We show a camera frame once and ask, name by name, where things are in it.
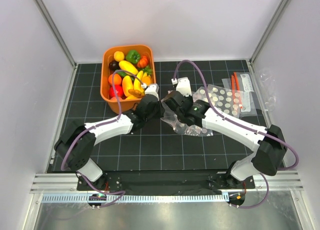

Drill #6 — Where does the grey slotted cable duct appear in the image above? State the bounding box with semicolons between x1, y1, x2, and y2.
41;192;229;204

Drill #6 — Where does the dark purple toy plum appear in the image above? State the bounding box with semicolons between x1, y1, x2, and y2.
108;60;120;71

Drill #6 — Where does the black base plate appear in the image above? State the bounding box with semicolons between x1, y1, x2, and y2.
93;170;256;196

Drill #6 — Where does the green toy cucumber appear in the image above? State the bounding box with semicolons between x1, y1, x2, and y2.
116;70;135;81

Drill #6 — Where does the yellow toy banana bunch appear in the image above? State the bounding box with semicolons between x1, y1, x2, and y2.
133;70;144;92

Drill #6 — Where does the peach toy fruit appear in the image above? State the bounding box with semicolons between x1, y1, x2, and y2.
110;97;122;101

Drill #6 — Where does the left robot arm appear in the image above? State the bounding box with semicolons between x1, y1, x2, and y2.
54;94;164;190

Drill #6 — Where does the orange yellow toy fruit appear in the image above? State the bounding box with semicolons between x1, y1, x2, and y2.
141;75;153;86

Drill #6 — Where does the orange toy pumpkin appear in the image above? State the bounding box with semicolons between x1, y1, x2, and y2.
136;55;149;68

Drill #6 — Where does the red toy apple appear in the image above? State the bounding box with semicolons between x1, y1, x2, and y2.
109;85;124;98

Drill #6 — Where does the clear bag orange zipper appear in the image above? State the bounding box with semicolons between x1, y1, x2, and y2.
222;72;261;118

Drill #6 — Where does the white polka dot zip bag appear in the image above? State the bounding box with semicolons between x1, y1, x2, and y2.
192;84;254;118

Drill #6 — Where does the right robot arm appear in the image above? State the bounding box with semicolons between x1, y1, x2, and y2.
162;91;287;188

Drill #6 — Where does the green toy bell pepper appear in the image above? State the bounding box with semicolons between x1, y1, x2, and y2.
125;49;141;64

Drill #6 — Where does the yellow toy mango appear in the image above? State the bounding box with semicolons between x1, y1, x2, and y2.
119;60;138;75
122;75;134;97

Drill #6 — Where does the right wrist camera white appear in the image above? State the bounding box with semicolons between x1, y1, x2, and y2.
171;77;192;97

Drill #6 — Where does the pink polka dot zip bag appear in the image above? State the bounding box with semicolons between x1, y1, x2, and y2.
161;101;214;137

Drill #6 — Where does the orange plastic basket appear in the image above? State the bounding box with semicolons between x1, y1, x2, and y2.
100;44;156;114

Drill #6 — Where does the yellow toy lemon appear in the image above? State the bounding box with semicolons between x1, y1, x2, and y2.
113;51;125;62

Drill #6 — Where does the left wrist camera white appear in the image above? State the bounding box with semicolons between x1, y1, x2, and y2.
144;83;159;100

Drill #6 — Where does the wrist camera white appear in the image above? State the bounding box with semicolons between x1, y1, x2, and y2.
171;77;192;97
144;83;159;100

